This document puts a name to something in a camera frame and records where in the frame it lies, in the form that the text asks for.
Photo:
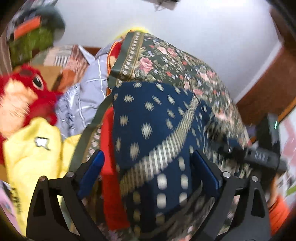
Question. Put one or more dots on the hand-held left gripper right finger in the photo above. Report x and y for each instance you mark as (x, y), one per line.
(205, 173)

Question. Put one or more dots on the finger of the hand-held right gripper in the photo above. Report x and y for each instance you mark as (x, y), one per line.
(231, 151)

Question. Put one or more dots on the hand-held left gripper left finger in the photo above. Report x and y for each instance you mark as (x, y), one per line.
(91, 173)

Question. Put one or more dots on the navy patterned hooded garment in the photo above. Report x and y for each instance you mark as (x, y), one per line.
(161, 129)

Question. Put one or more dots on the pile of clothes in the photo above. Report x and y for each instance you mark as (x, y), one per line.
(25, 9)

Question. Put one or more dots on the red cloth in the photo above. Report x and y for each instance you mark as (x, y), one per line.
(111, 166)

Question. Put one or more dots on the white wardrobe door pink hearts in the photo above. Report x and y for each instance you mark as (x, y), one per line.
(289, 143)

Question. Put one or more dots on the yellow cloth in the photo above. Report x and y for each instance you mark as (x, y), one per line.
(34, 157)

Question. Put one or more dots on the grey plaid cloth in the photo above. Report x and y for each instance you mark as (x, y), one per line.
(90, 88)

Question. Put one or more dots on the pink cartoon cloth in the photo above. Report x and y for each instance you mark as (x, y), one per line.
(7, 208)

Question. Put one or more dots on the dark floral blanket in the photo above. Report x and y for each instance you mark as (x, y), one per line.
(166, 58)

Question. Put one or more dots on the red plush toy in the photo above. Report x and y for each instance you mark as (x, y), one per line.
(25, 78)

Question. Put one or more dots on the patterned orange white cloth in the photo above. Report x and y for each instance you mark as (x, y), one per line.
(67, 60)

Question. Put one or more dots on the wooden door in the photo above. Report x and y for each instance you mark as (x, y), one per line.
(286, 23)

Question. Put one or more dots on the green patterned cloth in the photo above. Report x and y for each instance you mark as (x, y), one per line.
(30, 44)

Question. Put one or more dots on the yellow fuzzy object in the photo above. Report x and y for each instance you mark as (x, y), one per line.
(131, 31)

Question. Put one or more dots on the dark grey pillow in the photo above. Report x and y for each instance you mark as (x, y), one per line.
(56, 20)

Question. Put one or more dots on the orange box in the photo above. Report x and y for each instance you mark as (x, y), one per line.
(27, 27)

